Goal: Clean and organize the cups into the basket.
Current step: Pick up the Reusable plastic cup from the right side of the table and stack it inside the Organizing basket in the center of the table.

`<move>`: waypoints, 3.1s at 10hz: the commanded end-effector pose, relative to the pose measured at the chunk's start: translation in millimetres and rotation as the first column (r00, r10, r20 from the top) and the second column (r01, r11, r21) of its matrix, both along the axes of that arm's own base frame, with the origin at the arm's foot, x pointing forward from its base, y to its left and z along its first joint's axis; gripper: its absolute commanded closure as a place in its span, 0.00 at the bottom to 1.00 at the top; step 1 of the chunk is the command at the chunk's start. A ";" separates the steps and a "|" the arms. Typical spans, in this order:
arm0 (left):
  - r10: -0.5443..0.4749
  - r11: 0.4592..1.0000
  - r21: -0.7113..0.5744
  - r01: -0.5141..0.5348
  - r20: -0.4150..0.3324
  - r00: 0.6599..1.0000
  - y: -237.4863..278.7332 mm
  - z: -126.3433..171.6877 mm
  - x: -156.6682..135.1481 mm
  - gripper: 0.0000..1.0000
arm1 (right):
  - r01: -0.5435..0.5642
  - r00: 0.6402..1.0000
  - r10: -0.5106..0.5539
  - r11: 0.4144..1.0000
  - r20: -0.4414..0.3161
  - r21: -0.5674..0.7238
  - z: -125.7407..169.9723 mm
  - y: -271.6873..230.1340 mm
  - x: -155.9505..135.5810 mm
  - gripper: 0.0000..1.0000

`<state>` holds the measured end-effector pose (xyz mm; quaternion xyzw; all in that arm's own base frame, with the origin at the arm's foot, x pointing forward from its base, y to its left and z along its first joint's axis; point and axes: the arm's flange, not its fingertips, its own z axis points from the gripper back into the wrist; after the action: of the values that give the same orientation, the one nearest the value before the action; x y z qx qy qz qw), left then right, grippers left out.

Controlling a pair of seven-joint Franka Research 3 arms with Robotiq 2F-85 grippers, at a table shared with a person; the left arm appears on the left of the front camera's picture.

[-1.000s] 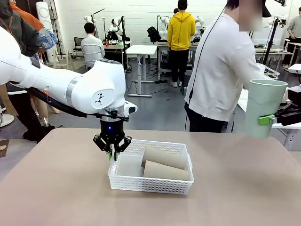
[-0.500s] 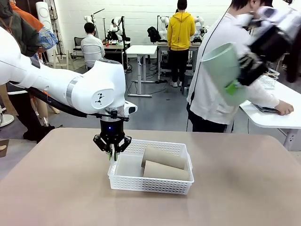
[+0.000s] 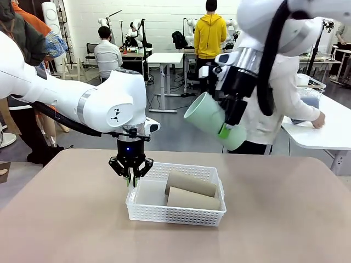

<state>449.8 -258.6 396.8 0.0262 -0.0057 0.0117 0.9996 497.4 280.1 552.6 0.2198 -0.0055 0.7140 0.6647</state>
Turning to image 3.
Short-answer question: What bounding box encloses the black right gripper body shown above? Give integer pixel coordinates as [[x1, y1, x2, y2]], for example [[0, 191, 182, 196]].
[[214, 65, 259, 100]]

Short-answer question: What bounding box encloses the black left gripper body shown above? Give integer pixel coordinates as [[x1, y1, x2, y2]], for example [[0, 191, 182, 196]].
[[116, 139, 146, 168]]

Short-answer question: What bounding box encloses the light green plastic cup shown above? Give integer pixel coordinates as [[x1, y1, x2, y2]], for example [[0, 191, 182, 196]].
[[183, 91, 248, 152]]

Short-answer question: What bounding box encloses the white perforated plastic basket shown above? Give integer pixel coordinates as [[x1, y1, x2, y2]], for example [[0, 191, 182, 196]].
[[125, 161, 228, 227]]

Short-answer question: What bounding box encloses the person's right forearm white sleeve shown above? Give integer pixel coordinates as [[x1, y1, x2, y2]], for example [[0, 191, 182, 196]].
[[292, 94, 320, 128]]

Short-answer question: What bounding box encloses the person's right hand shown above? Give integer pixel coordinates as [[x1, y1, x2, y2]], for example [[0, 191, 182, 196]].
[[312, 111, 326, 130]]

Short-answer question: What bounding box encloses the person in white sweater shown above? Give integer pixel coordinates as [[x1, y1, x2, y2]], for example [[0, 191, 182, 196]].
[[221, 52, 326, 156]]

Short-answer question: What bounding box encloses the person in yellow hoodie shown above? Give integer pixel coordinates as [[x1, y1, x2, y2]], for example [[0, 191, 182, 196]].
[[193, 0, 228, 95]]

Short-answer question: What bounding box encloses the white cup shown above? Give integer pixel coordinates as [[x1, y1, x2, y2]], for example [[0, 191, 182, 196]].
[[297, 73, 311, 87]]

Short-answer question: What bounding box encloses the black backpack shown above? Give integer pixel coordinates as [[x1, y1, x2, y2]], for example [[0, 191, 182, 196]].
[[171, 30, 189, 50]]

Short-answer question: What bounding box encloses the white standing desk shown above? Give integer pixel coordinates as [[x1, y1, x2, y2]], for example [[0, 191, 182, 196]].
[[146, 52, 185, 114]]

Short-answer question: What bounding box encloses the large white table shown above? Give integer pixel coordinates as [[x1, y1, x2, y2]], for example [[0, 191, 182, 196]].
[[280, 94, 351, 176]]

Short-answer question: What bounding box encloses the seated person in white shirt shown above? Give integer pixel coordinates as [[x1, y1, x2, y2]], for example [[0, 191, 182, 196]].
[[94, 25, 126, 81]]

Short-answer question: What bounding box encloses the white wooden step stool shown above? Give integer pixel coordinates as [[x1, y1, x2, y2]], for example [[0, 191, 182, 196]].
[[61, 56, 83, 82]]

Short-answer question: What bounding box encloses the black office chair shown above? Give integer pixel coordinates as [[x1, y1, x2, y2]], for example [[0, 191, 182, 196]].
[[84, 42, 100, 67]]

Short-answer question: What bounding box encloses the brown cardboard piece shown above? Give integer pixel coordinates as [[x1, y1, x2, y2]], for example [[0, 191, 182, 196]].
[[0, 161, 12, 185]]

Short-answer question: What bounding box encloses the white round floor base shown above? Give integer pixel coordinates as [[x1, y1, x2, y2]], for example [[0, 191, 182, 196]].
[[0, 132, 18, 150]]

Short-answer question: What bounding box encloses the person in grey sweater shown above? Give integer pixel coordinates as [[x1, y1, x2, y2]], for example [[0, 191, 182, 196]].
[[330, 21, 351, 82]]

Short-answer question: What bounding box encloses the person in orange patterned clothes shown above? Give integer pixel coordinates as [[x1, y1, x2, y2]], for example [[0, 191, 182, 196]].
[[11, 0, 71, 149]]

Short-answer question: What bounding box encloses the person in dark green vest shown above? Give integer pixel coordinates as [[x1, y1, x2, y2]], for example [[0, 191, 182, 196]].
[[0, 0, 67, 168]]

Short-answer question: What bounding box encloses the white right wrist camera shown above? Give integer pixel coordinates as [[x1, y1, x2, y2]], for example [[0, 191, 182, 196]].
[[197, 52, 240, 81]]

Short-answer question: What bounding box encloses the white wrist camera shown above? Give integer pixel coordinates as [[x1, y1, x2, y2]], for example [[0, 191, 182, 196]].
[[197, 52, 240, 81], [143, 117, 161, 136]]

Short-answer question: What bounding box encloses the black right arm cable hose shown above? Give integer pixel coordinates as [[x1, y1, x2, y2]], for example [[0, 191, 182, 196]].
[[256, 0, 292, 117]]

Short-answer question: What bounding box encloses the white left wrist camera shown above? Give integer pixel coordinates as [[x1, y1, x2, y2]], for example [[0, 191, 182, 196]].
[[143, 117, 161, 136]]

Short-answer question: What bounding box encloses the white wire dish rack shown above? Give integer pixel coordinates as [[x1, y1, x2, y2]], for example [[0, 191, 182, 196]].
[[297, 73, 327, 108]]

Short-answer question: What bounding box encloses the black camera tripod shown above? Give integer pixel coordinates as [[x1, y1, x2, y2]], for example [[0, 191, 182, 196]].
[[306, 19, 336, 79]]

